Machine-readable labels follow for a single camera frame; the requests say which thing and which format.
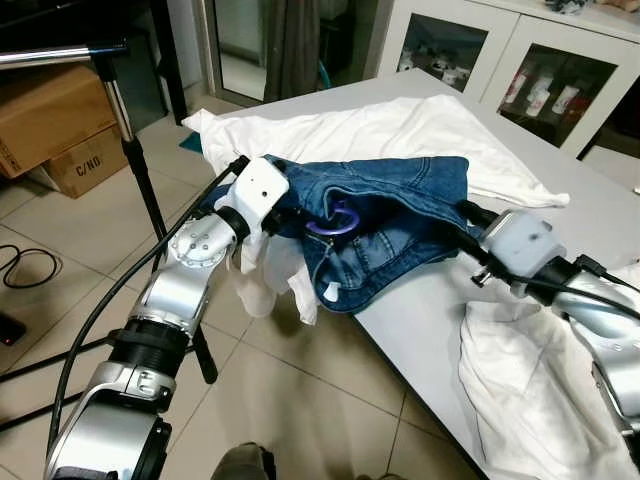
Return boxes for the teal floor mat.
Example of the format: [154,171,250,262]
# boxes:
[178,130,204,154]

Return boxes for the silver sliding door frame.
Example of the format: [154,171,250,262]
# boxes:
[200,0,266,106]

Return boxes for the grey curtain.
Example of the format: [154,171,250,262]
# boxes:
[262,0,323,103]

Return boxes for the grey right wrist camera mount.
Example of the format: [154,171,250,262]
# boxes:
[485,210,569,281]

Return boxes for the grey robot left foot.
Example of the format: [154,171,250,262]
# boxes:
[210,443,278,480]

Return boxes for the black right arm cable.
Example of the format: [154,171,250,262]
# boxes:
[475,255,640,326]

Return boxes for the blue denim jeans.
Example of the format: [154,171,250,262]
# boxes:
[262,155,501,316]

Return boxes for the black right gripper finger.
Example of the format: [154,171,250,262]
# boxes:
[456,200,498,233]

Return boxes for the small printed cardboard box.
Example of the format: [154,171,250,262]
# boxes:
[45,125,131,199]

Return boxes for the white glass door cabinet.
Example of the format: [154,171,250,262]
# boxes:
[375,0,640,156]

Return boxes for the black desk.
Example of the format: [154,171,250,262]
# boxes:
[0,0,191,126]

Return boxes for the black coiled floor cable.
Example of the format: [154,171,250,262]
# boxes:
[0,243,61,293]

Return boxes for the spotted white plush toy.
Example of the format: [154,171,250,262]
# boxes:
[545,0,593,13]

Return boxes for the large white t-shirt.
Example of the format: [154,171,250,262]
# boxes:
[182,95,571,211]

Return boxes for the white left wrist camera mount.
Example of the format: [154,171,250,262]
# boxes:
[232,155,293,229]

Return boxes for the purple plastic hanger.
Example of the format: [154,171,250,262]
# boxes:
[305,200,363,241]

